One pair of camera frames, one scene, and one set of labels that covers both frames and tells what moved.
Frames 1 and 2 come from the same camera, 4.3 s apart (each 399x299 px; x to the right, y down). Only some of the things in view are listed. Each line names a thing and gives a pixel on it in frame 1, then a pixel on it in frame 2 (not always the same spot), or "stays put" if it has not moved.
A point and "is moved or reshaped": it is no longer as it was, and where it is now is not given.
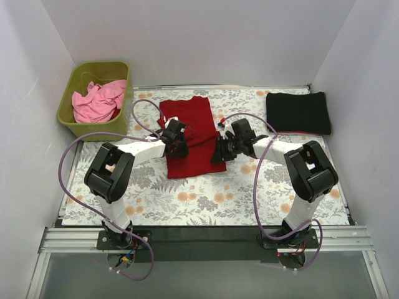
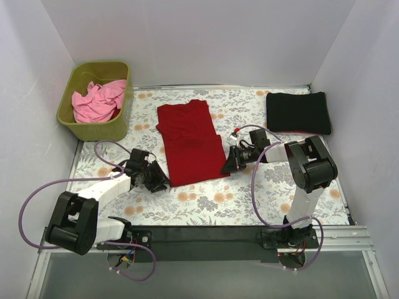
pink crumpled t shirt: [100, 102] stays put
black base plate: [153, 244] stays put
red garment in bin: [115, 113] stays put
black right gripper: [222, 149] → [236, 159]
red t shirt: [195, 113] is moved or reshaped
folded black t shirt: [301, 112] stays put
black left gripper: [179, 147] → [151, 176]
